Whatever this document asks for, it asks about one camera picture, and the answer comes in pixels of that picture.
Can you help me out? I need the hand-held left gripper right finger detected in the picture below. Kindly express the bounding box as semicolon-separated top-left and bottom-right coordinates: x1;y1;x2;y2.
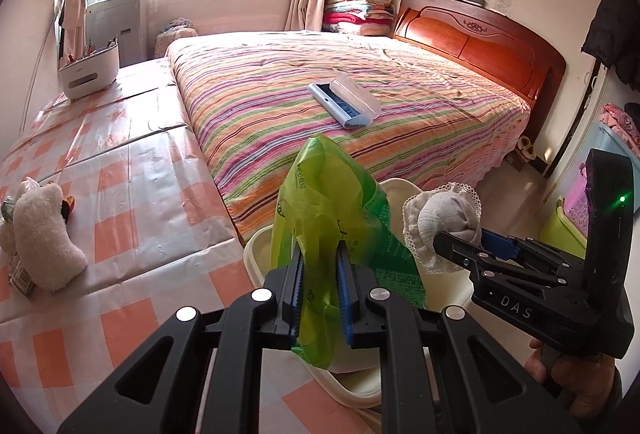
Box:
336;241;583;434

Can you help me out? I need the cream plastic bin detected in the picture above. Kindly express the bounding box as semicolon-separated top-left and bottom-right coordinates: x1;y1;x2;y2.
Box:
242;177;473;410

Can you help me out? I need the person's right hand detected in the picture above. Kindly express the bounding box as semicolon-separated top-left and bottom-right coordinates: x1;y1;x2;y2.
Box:
525;339;623;420

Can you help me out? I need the white standing air conditioner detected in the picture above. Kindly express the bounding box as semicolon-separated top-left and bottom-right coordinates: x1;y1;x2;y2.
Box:
86;0;149;68

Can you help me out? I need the purple plastic basket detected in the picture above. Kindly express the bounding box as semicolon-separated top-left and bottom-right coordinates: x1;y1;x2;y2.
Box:
562;161;593;240

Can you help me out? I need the white lace sock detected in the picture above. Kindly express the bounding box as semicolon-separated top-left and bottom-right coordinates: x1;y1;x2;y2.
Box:
402;183;483;274

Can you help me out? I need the bed with striped sheet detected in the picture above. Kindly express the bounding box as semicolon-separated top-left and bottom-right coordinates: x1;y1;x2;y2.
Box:
165;30;531;242

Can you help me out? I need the white desk organizer with pens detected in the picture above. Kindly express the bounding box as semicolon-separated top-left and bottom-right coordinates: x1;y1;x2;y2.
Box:
57;34;121;101

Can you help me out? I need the orange checkered tablecloth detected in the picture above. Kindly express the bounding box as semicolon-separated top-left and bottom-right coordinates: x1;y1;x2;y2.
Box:
0;59;381;434

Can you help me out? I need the white and blue lint brush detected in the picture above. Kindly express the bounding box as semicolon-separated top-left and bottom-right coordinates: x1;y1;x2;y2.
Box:
307;74;381;130

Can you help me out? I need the pair of beige slippers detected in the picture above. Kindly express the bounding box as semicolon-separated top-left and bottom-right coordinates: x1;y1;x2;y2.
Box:
515;137;538;162

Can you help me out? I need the pink floral cloth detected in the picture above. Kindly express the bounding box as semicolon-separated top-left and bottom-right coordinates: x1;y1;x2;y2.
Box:
600;103;640;142

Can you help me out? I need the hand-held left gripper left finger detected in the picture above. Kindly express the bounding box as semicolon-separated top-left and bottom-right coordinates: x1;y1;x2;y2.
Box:
57;244;306;434

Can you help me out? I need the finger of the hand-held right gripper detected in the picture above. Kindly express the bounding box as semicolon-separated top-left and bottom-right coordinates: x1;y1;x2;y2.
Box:
480;229;587;271
432;231;571;289

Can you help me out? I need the green plastic bag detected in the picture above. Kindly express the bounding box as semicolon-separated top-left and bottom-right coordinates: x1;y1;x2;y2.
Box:
270;134;430;371

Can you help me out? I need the green plastic basket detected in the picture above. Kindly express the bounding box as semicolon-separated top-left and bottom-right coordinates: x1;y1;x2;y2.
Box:
540;199;588;260

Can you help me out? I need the white plush toy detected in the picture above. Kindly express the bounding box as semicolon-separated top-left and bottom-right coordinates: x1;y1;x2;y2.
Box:
0;181;88;292

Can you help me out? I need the wooden bed headboard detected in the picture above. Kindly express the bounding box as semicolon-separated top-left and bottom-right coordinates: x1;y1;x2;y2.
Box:
392;0;567;142

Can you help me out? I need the black hanging jacket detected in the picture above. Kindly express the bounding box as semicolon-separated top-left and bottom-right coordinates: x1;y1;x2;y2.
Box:
581;0;640;90

